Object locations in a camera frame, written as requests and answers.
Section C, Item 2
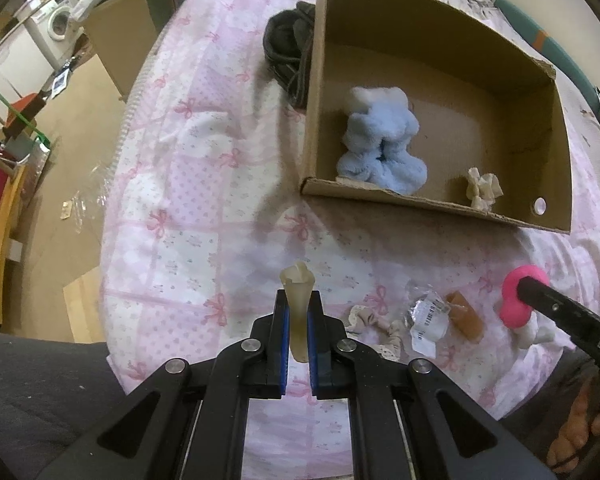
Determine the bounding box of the beige lace scrunchie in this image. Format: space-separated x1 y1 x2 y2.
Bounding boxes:
346 304 404 362

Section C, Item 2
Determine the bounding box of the white knotted cloth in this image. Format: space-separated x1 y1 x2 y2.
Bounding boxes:
513 311 556 350

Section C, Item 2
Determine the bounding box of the pink rubber toy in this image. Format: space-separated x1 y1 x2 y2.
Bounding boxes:
498 264 550 330

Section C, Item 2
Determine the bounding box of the clear plastic labelled bag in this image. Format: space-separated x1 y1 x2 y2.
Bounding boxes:
404 282 450 360

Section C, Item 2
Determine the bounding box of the tan silicone piece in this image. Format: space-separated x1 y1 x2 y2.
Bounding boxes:
445 292 484 344

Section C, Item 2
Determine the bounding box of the light blue plush toy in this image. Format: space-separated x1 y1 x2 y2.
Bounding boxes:
337 87 428 195

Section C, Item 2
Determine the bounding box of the person right hand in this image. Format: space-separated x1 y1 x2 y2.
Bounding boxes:
546 378 600 474

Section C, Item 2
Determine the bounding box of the pink patterned bedspread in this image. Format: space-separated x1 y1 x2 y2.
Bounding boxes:
98 0 600 480

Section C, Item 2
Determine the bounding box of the teal rolled mat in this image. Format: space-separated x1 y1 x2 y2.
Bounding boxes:
494 0 600 124

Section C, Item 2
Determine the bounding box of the open cardboard box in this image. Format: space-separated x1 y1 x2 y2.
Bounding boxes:
300 0 572 233

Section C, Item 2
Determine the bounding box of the dark grey garment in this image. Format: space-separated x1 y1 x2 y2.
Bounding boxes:
263 1 315 110

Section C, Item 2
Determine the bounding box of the brown cardboard box on floor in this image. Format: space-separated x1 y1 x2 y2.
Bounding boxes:
83 0 158 101

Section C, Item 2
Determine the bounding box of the white washing machine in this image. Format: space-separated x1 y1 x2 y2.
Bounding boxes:
24 0 81 70

